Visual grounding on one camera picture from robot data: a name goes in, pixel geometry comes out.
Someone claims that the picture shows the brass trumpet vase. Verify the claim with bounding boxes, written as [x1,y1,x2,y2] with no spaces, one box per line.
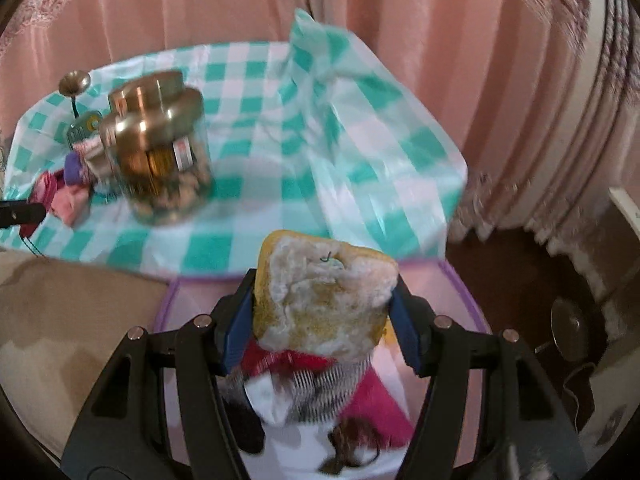
[57,71,92,121]

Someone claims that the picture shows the red cloth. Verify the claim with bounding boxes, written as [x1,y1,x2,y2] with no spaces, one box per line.
[242,340,336,376]

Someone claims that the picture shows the yellow sponge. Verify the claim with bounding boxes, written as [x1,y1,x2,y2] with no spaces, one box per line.
[252,230,400,363]

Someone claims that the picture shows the beige cloth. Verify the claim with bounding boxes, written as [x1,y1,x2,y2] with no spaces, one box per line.
[80,142,108,183]

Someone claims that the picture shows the purple box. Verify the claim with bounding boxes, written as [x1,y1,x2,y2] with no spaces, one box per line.
[152,257,493,480]

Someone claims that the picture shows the bright magenta knitted cloth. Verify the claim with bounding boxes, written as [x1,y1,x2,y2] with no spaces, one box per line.
[345,360,416,451]

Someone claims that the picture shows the dark magenta ruffled cloth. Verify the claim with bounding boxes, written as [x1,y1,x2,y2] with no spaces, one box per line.
[20,170,66,236]

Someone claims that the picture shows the pink curtain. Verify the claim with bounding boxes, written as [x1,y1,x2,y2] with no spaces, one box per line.
[0,0,621,271]

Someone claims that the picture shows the teal white checked tablecloth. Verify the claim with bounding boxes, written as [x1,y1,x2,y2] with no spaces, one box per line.
[0,7,468,281]

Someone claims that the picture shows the salmon pink cloth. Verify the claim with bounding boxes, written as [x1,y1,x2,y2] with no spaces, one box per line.
[50,185,93,223]

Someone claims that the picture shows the grey round stand base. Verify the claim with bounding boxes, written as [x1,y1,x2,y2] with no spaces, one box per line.
[550,296,593,361]

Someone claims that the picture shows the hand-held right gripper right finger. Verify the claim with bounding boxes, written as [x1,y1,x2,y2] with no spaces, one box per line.
[389,281,588,480]

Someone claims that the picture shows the glass jar with brass lid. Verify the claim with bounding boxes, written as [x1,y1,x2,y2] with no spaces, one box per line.
[97,71,213,226]

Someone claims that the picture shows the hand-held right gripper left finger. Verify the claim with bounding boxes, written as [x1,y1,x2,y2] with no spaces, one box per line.
[60,269,257,480]

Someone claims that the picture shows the black fuzzy cloth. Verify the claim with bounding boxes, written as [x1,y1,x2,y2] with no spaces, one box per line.
[320,412,386,477]

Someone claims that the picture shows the purple knitted cloth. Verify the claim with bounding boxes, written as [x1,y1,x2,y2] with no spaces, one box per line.
[64,152,83,186]

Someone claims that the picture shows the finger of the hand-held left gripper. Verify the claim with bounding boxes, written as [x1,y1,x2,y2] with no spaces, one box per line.
[0,202,46,228]

